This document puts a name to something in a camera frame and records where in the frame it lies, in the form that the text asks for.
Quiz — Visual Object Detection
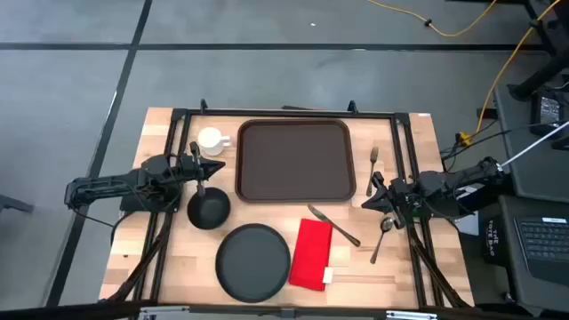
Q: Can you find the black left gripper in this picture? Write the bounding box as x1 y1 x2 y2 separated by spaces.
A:
177 141 227 197

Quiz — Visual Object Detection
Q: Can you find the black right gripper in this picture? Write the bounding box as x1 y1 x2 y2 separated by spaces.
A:
360 171 417 230

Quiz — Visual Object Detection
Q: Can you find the dark metal spoon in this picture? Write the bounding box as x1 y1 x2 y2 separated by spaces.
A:
369 217 395 265

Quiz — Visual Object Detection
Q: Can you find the white ceramic mug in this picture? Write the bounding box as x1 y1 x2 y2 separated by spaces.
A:
196 126 232 157

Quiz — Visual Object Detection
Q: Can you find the black bowl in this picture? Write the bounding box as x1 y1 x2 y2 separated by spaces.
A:
187 186 232 231

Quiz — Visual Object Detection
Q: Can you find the dark metal fork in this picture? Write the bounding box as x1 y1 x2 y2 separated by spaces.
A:
365 146 380 197

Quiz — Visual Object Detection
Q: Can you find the dark metal knife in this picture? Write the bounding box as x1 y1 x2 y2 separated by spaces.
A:
307 204 362 248

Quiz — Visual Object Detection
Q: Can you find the red cloth napkin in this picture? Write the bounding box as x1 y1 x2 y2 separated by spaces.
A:
288 218 334 292

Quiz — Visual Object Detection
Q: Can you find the black round plate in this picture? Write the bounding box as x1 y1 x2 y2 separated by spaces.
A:
215 222 293 304

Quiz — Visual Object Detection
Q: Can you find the brown plastic tray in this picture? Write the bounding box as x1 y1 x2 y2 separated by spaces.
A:
234 117 357 204

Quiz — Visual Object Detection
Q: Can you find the white paper sheet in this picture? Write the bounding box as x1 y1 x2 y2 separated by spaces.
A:
455 212 480 236

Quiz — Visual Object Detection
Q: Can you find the black tote bag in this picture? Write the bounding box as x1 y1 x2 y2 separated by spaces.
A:
482 216 510 268

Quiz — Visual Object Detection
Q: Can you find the black crossbeam with silver brackets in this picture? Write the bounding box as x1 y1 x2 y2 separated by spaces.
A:
0 300 569 320

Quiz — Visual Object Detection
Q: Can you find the grey desk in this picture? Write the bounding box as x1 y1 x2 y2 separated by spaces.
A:
493 84 569 204

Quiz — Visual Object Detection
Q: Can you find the grey cart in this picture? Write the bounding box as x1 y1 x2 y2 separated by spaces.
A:
497 195 569 317

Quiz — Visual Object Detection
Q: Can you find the laptop with grey keyboard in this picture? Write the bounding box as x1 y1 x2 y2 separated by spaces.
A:
513 215 569 285

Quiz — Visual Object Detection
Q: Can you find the black electronic device box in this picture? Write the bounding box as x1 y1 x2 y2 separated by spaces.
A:
531 91 565 137

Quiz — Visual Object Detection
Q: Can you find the grey chair leg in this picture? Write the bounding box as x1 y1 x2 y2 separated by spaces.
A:
0 194 35 214

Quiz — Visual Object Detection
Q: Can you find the black aluminium table frame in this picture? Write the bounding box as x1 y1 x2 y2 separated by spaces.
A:
100 98 475 310

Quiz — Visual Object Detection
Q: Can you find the yellow extension cable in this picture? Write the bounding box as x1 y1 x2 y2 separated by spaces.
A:
366 0 498 38
460 0 564 147

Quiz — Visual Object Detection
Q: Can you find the black cable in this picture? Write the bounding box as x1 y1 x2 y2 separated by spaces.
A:
439 122 534 161

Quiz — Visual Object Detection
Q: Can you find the taut white cord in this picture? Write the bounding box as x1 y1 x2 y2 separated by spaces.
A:
497 128 569 171

